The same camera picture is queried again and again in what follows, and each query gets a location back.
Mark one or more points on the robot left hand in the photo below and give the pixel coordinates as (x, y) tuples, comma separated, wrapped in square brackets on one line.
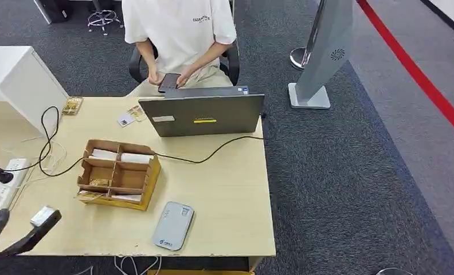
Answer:
[(29, 237)]

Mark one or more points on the person's right hand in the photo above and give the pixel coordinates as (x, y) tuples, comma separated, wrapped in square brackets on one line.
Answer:
[(155, 77)]

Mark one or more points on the person's left hand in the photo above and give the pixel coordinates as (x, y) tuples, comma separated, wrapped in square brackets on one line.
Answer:
[(184, 76)]

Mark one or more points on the black smartphone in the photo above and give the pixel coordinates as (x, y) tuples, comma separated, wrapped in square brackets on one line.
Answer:
[(169, 81)]

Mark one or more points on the silver white card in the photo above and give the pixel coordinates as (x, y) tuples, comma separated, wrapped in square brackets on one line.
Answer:
[(41, 216)]

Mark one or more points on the black office chair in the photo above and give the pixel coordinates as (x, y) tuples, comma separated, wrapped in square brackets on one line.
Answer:
[(136, 64)]

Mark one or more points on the colourful printed card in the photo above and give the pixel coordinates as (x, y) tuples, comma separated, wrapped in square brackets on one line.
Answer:
[(137, 113)]

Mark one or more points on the person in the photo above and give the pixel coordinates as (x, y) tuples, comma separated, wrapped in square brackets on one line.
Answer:
[(177, 30)]

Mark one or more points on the grey laptop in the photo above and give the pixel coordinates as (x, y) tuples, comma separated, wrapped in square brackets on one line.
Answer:
[(208, 115)]

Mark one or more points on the white power strip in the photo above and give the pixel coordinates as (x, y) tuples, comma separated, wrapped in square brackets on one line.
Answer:
[(6, 182)]

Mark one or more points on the chrome stool base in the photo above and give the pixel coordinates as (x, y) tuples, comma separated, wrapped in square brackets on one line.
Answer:
[(102, 18)]

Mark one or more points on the white card stack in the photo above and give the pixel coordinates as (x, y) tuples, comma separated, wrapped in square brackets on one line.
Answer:
[(103, 155), (137, 158)]

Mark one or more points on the gold card case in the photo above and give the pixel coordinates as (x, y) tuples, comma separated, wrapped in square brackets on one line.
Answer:
[(72, 106)]

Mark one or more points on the gold patterned card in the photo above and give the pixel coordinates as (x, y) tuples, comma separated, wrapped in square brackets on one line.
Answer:
[(99, 182)]

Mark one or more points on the wooden card box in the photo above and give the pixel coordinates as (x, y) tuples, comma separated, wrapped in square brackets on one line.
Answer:
[(130, 178)]

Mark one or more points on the black cabinet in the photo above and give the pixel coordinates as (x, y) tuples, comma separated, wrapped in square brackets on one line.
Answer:
[(54, 10)]

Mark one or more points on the white cabinet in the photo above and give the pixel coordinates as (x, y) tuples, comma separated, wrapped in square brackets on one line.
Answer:
[(20, 81)]

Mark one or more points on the grey standing kiosk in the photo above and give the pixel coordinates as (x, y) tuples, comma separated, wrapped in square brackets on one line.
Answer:
[(324, 57)]

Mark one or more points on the grey card reader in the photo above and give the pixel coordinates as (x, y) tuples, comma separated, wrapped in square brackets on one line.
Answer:
[(173, 226)]

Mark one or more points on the red floor tape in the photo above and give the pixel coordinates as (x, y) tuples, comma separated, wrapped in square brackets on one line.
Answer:
[(418, 77)]

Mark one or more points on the chrome stanchion post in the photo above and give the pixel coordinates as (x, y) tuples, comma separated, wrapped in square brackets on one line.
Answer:
[(300, 57)]

